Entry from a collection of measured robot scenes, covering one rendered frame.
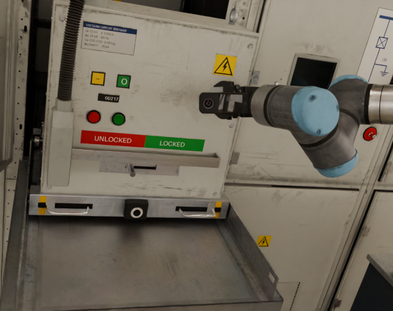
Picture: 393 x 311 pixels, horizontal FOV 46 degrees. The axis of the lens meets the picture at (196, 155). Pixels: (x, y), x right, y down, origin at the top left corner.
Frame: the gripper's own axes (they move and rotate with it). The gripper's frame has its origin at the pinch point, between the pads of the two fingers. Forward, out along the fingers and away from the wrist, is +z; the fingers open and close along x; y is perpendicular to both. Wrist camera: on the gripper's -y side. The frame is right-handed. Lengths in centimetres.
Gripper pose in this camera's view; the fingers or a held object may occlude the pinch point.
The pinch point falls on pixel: (205, 97)
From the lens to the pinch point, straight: 116.8
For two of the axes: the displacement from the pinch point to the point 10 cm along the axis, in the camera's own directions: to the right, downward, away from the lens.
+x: 0.5, -9.8, -1.8
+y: 8.4, -0.5, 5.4
